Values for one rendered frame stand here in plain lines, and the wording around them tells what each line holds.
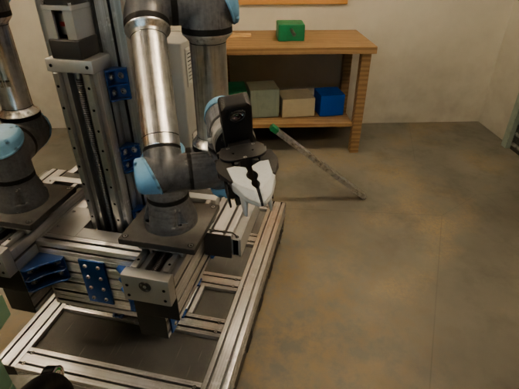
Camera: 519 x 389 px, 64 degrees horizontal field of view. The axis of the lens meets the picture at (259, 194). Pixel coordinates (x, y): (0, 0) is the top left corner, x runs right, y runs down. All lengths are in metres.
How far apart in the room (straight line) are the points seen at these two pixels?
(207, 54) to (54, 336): 1.28
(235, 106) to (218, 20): 0.41
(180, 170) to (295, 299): 1.41
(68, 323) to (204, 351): 0.57
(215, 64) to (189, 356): 1.07
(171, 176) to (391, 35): 3.32
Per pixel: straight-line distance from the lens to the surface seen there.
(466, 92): 4.39
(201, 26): 0.97
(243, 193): 0.54
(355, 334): 2.01
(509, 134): 4.03
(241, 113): 0.60
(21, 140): 1.37
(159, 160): 0.81
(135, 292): 1.17
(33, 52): 4.16
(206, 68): 1.00
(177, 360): 1.65
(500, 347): 2.18
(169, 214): 1.14
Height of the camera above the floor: 1.52
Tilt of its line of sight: 32 degrees down
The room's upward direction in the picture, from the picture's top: straight up
